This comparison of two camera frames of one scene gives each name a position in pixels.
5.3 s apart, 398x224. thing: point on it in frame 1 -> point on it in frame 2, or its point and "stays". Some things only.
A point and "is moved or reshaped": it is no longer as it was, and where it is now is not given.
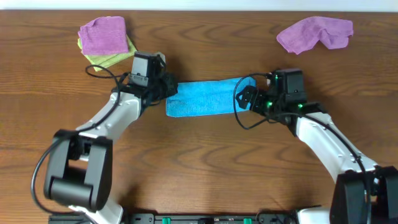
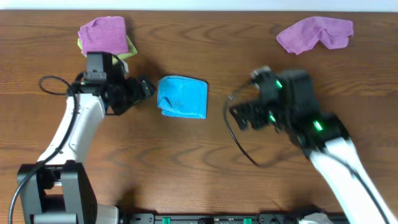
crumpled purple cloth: [305, 34] stays
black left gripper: [168, 86] -> [137, 90]
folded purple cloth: [104, 35] stays
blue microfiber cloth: [207, 97] is moved or reshaped
